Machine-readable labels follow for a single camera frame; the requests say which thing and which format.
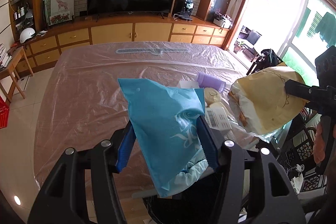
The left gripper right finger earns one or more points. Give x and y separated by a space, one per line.
208 142

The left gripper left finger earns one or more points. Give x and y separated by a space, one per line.
125 147

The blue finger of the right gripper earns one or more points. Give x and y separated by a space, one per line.
299 90

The white labelled packet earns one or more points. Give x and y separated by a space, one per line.
217 119

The yellow paper bag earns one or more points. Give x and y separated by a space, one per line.
260 103

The light blue plastic pouch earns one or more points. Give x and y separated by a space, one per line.
165 124

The beige round bread bun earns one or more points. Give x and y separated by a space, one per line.
211 96

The purple hair roller cylinder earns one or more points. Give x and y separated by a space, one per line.
207 81

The white translucent plastic box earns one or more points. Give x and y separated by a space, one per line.
184 84

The person's right hand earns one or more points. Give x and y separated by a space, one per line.
319 145

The black bag on chair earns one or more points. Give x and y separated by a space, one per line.
267 59

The white printer device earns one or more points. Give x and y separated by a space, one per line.
223 21

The red plastic stool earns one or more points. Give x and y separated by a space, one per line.
4 113

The black coffee machine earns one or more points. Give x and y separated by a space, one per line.
182 9

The long wooden drawer cabinet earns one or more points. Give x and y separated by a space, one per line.
43 52

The small wooden side table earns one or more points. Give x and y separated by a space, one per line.
11 69

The stack of books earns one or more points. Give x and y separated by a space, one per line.
4 57

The white helmet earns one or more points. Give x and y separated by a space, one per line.
26 34

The horse picture frame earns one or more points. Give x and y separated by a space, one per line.
61 11

